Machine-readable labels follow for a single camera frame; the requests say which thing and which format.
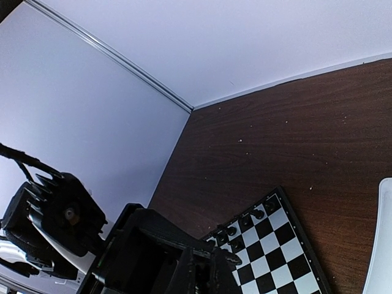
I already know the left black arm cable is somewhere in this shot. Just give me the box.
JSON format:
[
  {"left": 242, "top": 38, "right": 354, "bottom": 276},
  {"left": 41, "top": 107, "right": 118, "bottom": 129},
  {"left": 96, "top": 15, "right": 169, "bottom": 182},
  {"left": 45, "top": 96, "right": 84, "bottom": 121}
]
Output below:
[{"left": 0, "top": 142, "right": 65, "bottom": 184}]

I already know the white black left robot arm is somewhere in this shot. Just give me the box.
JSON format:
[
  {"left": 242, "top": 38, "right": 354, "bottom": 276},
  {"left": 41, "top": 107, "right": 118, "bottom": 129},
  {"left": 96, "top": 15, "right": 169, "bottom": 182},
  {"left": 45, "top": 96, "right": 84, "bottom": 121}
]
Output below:
[{"left": 2, "top": 173, "right": 213, "bottom": 293}]

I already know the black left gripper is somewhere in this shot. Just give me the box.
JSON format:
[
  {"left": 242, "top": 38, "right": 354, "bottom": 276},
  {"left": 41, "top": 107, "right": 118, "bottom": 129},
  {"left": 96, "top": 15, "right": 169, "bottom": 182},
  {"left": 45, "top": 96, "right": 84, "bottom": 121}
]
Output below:
[{"left": 77, "top": 203, "right": 213, "bottom": 294}]

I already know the black chess queen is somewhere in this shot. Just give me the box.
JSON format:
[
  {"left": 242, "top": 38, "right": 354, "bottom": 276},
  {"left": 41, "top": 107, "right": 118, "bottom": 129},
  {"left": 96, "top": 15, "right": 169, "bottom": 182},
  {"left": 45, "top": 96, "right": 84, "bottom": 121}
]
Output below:
[{"left": 249, "top": 209, "right": 265, "bottom": 220}]

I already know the black white chessboard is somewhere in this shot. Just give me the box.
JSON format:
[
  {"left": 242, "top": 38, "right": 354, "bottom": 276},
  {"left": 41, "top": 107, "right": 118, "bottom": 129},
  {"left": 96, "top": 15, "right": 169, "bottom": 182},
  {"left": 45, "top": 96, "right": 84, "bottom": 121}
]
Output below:
[{"left": 202, "top": 186, "right": 332, "bottom": 293}]

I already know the white plastic divided tray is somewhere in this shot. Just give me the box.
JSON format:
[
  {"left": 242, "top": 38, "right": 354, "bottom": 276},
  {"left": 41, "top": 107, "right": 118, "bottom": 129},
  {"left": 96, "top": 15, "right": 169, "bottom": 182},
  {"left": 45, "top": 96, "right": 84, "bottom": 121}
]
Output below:
[{"left": 363, "top": 178, "right": 391, "bottom": 293}]

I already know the black chess knight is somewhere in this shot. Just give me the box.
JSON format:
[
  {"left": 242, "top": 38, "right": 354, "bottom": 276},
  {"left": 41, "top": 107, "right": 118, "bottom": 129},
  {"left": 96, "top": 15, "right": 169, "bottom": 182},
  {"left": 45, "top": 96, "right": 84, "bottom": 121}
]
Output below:
[{"left": 214, "top": 247, "right": 243, "bottom": 266}]

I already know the black chess piece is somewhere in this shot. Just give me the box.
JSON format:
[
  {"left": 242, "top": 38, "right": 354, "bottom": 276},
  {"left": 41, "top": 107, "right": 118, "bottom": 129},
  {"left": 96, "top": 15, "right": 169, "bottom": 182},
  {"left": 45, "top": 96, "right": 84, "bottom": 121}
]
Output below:
[{"left": 238, "top": 215, "right": 254, "bottom": 231}]

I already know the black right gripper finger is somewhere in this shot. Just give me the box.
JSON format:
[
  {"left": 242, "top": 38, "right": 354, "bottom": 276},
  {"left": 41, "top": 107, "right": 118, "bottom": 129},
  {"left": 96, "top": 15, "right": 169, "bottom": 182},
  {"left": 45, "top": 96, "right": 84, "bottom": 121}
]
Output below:
[{"left": 209, "top": 249, "right": 241, "bottom": 294}]

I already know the black chess pawn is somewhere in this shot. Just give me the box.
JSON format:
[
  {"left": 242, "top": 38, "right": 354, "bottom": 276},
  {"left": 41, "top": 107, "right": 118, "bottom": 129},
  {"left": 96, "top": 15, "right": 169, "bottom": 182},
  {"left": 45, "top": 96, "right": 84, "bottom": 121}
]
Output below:
[
  {"left": 214, "top": 232, "right": 228, "bottom": 246},
  {"left": 228, "top": 239, "right": 244, "bottom": 250}
]

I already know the left aluminium frame post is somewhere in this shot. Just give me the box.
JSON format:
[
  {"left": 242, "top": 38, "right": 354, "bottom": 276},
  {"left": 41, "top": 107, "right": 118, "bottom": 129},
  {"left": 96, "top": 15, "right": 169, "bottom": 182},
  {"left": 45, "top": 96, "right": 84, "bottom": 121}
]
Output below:
[{"left": 23, "top": 1, "right": 194, "bottom": 114}]

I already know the black chess bishop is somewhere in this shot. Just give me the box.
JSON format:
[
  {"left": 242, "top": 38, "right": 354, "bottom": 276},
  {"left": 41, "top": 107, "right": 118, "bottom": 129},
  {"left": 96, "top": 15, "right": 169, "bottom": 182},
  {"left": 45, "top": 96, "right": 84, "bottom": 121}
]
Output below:
[{"left": 263, "top": 198, "right": 281, "bottom": 216}]

